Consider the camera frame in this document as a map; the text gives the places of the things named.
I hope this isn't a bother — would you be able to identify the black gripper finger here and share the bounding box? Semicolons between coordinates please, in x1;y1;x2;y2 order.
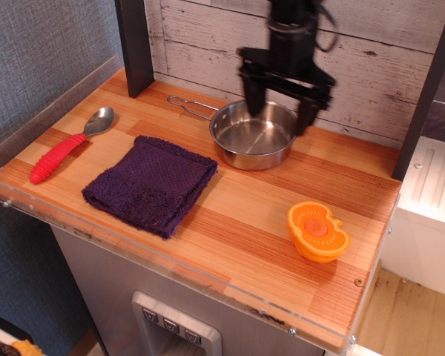
297;99;319;136
243;73;268;115

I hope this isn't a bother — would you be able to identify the grey toy fridge cabinet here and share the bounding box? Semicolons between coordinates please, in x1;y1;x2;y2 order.
53;228;323;355

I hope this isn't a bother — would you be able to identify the orange object bottom left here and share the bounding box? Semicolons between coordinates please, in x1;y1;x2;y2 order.
11;340;44;356

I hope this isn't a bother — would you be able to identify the white toy sink unit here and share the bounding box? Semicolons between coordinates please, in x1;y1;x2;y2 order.
380;54;445;300

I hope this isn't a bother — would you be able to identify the silver pot with wire handle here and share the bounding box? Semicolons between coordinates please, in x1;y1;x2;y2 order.
167;96;297;171

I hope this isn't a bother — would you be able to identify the dark grey post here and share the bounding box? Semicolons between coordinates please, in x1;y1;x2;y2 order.
114;0;154;98
392;25;445;181

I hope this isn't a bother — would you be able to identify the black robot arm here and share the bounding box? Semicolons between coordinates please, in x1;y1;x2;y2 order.
237;1;339;136

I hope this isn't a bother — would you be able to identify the spoon with red handle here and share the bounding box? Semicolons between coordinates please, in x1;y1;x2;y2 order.
30;107;115;184

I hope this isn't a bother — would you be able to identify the clear acrylic edge guard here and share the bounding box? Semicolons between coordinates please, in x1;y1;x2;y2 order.
0;173;362;355

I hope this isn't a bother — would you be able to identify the orange toy pepper half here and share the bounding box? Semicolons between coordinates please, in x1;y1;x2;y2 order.
287;201;351;263

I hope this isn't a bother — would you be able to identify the purple rag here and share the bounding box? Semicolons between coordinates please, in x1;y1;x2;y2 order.
82;136;218;240

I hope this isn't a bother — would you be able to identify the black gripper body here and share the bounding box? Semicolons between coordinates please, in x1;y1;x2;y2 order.
237;29;335;110

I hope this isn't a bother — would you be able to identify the dark grey left post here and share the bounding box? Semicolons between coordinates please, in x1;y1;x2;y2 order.
114;0;154;98

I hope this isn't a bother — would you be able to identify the silver dispenser panel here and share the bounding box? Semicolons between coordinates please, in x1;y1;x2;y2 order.
132;291;223;355

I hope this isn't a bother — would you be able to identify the dark grey right post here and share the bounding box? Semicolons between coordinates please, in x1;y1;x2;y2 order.
392;25;445;181

